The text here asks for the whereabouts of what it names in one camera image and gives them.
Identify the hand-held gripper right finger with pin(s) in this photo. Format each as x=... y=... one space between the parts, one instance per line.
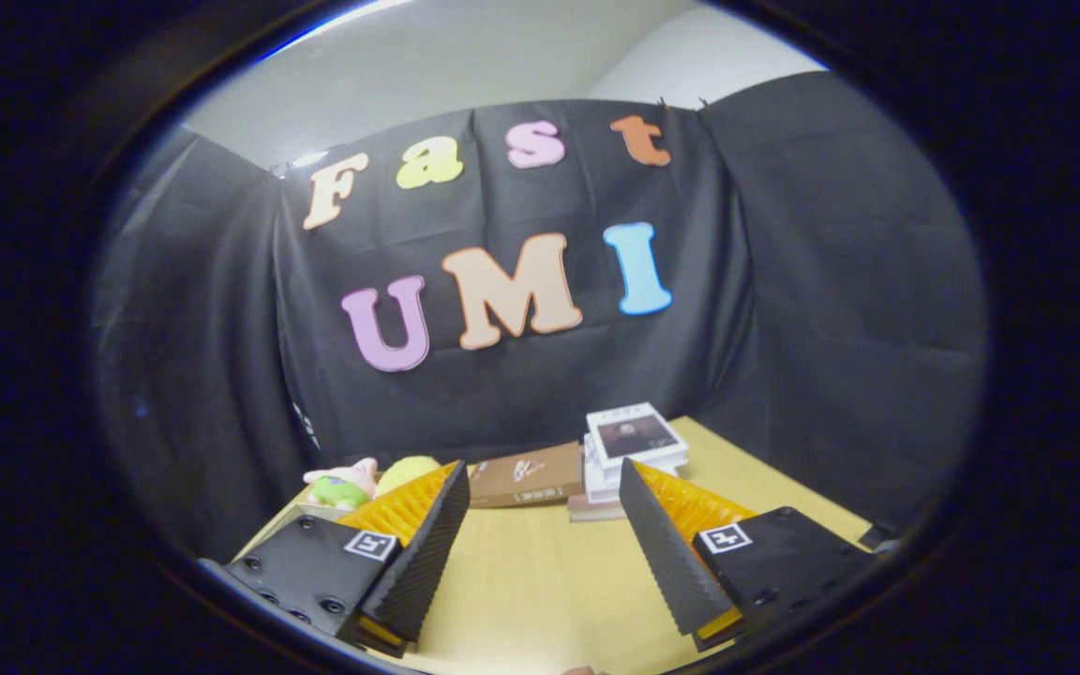
x=662 y=553

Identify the yellow plush ball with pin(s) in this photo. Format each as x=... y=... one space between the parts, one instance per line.
x=404 y=472

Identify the pink and green plush toy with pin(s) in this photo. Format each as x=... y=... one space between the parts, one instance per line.
x=343 y=487

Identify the pale pink book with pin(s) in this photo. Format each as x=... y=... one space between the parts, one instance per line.
x=596 y=509

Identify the dark device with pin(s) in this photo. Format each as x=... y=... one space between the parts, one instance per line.
x=877 y=534

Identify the white book with portrait cover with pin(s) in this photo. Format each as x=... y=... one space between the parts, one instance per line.
x=634 y=434

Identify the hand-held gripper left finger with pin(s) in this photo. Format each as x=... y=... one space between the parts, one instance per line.
x=427 y=553

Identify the brown book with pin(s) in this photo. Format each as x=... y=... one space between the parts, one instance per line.
x=526 y=476

